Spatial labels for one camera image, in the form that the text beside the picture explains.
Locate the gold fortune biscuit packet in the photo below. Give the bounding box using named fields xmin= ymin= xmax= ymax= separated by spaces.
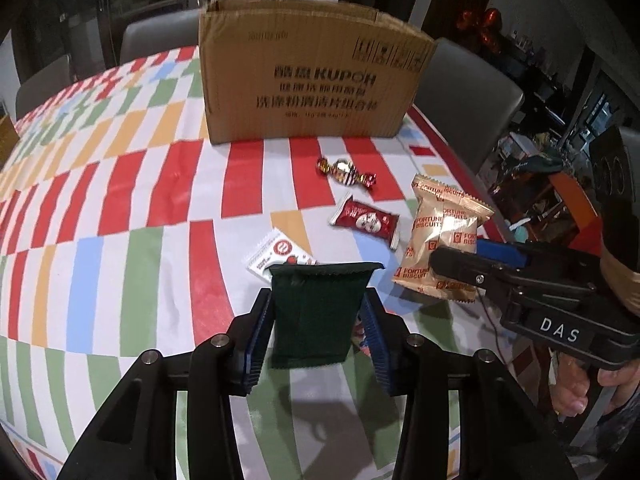
xmin=393 ymin=174 xmax=495 ymax=302

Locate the grey dining chair left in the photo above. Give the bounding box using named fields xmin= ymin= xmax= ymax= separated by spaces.
xmin=15 ymin=54 xmax=74 ymax=120

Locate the dark green snack packet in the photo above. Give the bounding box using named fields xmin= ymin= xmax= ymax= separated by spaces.
xmin=269 ymin=262 xmax=384 ymax=370

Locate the white red sachet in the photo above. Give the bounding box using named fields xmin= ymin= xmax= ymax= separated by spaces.
xmin=244 ymin=228 xmax=317 ymax=283

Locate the small brown closed box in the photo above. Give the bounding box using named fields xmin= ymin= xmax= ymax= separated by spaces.
xmin=0 ymin=115 xmax=20 ymax=169

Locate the twisted wrapper candy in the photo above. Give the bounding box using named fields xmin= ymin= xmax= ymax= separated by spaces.
xmin=317 ymin=156 xmax=376 ymax=190

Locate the grey dining chair right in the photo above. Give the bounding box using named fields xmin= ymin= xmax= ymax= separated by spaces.
xmin=414 ymin=38 xmax=524 ymax=172

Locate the colourful checked tablecloth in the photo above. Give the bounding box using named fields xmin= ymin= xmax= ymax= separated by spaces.
xmin=0 ymin=44 xmax=516 ymax=480

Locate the open cardboard box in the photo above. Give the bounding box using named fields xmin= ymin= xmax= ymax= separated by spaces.
xmin=198 ymin=0 xmax=435 ymax=144

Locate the person's right hand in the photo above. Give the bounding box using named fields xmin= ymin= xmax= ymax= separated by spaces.
xmin=552 ymin=353 xmax=640 ymax=418

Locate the red foil balloon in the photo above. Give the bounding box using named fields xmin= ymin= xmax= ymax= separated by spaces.
xmin=456 ymin=8 xmax=502 ymax=54

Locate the red candy packet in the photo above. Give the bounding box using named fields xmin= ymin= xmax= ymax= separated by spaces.
xmin=329 ymin=193 xmax=399 ymax=250

